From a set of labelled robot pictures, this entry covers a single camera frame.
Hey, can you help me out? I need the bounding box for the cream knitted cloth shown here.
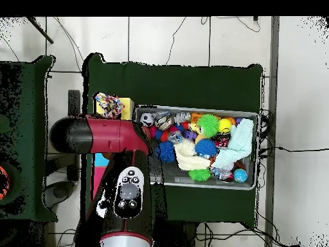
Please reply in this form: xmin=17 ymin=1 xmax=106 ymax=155
xmin=173 ymin=140 xmax=212 ymax=171

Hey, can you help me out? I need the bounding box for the green spiky rubber ball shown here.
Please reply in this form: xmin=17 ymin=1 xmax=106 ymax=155
xmin=196 ymin=113 xmax=221 ymax=138
xmin=188 ymin=167 xmax=212 ymax=182

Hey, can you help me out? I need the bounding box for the colourful braided rope toy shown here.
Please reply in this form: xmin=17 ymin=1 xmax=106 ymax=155
xmin=94 ymin=91 xmax=126 ymax=120

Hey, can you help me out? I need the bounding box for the light blue cloth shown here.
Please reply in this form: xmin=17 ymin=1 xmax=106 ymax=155
xmin=211 ymin=118 xmax=255 ymax=170

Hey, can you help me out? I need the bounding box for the wooden box with three holes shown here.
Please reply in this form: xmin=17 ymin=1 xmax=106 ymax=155
xmin=90 ymin=96 xmax=135 ymax=200

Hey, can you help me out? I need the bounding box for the silver mesh bin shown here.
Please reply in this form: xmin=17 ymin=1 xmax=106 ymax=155
xmin=134 ymin=104 xmax=260 ymax=191

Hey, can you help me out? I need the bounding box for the blue spiky rubber ball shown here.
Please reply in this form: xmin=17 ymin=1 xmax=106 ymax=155
xmin=155 ymin=140 xmax=177 ymax=164
xmin=194 ymin=138 xmax=219 ymax=158

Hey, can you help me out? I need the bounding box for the black and white soccer ball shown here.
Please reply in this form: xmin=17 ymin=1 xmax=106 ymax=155
xmin=139 ymin=112 xmax=157 ymax=127

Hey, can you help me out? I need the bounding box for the dark green table cloth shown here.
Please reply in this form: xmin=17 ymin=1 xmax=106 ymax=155
xmin=0 ymin=55 xmax=58 ymax=223
xmin=81 ymin=52 xmax=263 ymax=227

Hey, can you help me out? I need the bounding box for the yellow smooth ball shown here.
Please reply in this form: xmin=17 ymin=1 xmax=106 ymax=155
xmin=218 ymin=118 xmax=233 ymax=134

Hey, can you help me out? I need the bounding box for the blue globe ball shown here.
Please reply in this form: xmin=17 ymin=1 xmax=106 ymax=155
xmin=233 ymin=168 xmax=248 ymax=183

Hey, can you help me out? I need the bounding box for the black upright panel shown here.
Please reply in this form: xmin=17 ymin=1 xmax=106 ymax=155
xmin=67 ymin=89 xmax=81 ymax=181

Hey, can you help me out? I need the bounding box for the dark grey stand base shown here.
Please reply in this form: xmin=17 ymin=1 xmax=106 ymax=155
xmin=42 ymin=180 xmax=76 ymax=210

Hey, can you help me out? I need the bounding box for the black rod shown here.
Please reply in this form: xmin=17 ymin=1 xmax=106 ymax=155
xmin=25 ymin=16 xmax=55 ymax=44

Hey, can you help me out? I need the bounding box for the large orange ball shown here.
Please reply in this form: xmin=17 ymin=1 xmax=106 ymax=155
xmin=0 ymin=165 xmax=10 ymax=201

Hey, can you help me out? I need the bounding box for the black cable with plug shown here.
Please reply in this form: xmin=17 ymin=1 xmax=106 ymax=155
xmin=274 ymin=145 xmax=329 ymax=153

